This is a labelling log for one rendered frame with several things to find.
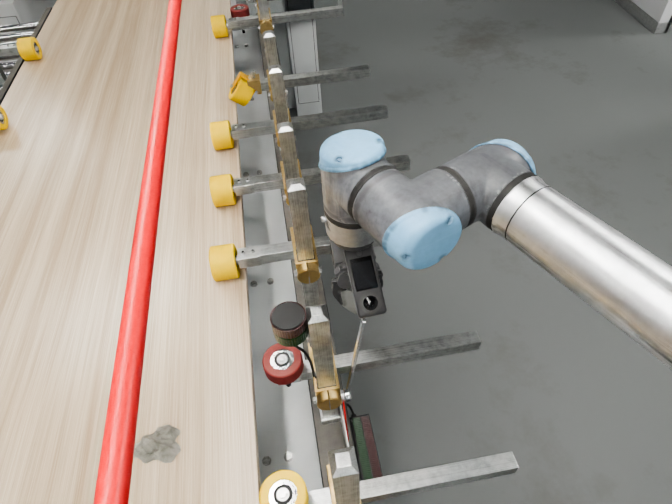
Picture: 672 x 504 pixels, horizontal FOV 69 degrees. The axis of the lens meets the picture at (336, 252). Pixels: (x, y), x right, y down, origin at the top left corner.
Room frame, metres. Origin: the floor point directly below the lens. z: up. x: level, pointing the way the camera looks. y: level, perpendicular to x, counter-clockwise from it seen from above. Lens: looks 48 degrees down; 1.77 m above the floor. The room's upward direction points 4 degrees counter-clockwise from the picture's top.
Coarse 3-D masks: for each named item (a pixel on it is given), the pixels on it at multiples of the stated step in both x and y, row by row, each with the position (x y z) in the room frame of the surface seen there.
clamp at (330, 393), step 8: (312, 352) 0.52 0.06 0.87; (312, 360) 0.51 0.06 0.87; (336, 376) 0.47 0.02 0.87; (336, 384) 0.45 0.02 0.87; (320, 392) 0.44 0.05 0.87; (328, 392) 0.44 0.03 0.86; (336, 392) 0.43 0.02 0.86; (320, 400) 0.42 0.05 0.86; (328, 400) 0.42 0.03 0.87; (336, 400) 0.42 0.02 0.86; (320, 408) 0.42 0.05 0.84; (328, 408) 0.42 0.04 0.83
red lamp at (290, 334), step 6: (276, 306) 0.48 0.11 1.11; (270, 318) 0.45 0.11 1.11; (306, 318) 0.45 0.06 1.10; (306, 324) 0.45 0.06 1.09; (276, 330) 0.43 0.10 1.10; (282, 330) 0.43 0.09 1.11; (288, 330) 0.43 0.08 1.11; (294, 330) 0.43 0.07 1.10; (300, 330) 0.43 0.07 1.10; (282, 336) 0.43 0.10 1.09; (288, 336) 0.43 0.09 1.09; (294, 336) 0.43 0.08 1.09
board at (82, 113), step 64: (64, 0) 2.47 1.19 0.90; (128, 0) 2.41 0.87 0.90; (192, 0) 2.36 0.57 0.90; (64, 64) 1.82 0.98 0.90; (128, 64) 1.79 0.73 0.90; (192, 64) 1.75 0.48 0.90; (64, 128) 1.38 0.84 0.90; (128, 128) 1.36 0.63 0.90; (192, 128) 1.33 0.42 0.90; (0, 192) 1.08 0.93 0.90; (64, 192) 1.06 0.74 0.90; (128, 192) 1.04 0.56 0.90; (192, 192) 1.03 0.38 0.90; (0, 256) 0.83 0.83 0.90; (64, 256) 0.82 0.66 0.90; (128, 256) 0.80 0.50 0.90; (192, 256) 0.79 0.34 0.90; (0, 320) 0.64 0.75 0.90; (64, 320) 0.63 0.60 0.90; (192, 320) 0.60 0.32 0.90; (0, 384) 0.48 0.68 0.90; (64, 384) 0.47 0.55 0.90; (192, 384) 0.45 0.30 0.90; (0, 448) 0.35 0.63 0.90; (64, 448) 0.35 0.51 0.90; (192, 448) 0.33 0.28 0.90; (256, 448) 0.32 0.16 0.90
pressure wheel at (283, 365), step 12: (276, 348) 0.52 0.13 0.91; (288, 348) 0.52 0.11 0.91; (264, 360) 0.49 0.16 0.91; (276, 360) 0.49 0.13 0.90; (288, 360) 0.49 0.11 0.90; (300, 360) 0.49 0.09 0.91; (276, 372) 0.46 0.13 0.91; (288, 372) 0.46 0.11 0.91; (300, 372) 0.47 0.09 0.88; (288, 384) 0.49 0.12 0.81
